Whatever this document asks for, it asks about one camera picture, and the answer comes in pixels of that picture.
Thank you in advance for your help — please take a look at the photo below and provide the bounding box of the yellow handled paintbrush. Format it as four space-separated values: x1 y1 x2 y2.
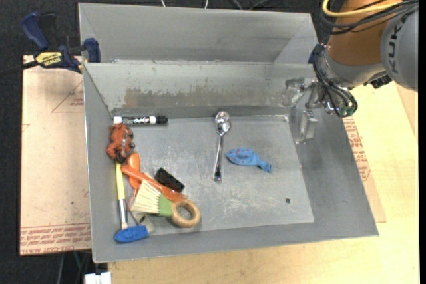
114 161 130 232

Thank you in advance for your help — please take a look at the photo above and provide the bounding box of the orange plastic fork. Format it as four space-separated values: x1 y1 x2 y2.
120 164 189 203

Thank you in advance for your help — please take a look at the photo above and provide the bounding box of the black flat block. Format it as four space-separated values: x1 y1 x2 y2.
154 166 186 193

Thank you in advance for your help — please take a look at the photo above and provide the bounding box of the brown cardboard board red print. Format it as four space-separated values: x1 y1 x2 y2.
19 55 387 257

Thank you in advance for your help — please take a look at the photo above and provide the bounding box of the grey metal bin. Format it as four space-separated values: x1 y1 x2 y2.
78 2 380 264

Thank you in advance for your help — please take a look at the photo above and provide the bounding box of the black and white marker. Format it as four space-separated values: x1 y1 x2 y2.
112 114 169 126

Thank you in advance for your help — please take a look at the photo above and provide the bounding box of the wooden ring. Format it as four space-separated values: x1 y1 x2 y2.
170 199 202 229

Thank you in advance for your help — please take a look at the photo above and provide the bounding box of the silver metal spoon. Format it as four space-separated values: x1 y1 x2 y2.
212 110 232 182

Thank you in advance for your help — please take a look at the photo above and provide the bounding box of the blue deflated balloon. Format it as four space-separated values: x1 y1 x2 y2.
225 147 273 174

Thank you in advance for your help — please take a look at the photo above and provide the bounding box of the orange plastic spoon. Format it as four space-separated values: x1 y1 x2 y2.
125 152 143 192

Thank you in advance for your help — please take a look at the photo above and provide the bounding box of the orange toy animal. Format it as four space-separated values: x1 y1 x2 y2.
106 122 136 163

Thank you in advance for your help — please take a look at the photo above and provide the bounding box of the green handled bristle brush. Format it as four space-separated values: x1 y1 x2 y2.
128 180 174 218

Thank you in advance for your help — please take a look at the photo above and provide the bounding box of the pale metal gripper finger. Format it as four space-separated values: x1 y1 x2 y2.
285 77 306 108
292 108 320 145

